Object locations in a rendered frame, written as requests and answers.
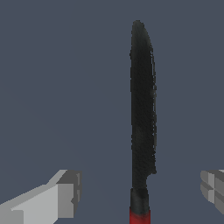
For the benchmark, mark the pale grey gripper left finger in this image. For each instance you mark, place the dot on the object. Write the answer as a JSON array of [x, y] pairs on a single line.
[[49, 198]]

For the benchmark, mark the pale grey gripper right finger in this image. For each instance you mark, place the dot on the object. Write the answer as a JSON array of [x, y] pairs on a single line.
[[214, 186]]

